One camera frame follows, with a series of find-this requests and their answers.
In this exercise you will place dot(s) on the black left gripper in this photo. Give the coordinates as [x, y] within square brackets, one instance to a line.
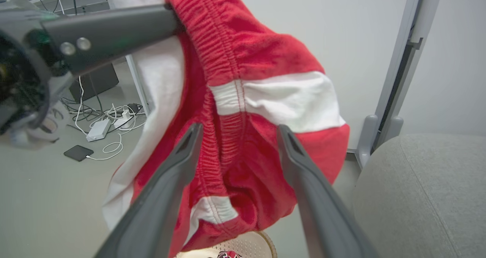
[22, 72]

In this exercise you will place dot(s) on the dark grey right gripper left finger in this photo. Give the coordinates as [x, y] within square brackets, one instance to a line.
[159, 205]

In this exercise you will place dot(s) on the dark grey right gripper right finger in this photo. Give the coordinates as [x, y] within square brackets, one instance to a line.
[322, 212]

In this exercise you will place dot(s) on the red and white garment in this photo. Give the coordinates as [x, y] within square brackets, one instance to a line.
[246, 53]

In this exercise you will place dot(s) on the cream perforated laundry basket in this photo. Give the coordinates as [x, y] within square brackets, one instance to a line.
[250, 246]

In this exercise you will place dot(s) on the black box under desk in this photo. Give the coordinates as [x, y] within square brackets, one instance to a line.
[99, 81]

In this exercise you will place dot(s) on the white desk leg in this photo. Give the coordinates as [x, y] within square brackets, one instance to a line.
[138, 87]

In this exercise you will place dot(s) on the red black printed garment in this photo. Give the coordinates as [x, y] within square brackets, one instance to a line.
[228, 255]

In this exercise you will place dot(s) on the white plug adapter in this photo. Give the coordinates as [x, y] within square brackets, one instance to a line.
[122, 120]

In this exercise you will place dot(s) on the black smartphone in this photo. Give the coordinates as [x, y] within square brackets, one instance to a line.
[78, 153]

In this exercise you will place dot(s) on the white power adapter brick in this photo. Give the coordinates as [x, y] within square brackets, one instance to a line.
[98, 129]

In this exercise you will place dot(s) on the grey fabric sofa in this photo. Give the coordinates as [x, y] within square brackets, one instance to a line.
[425, 201]

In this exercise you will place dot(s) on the grey metal partition post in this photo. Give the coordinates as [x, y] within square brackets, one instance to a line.
[398, 79]

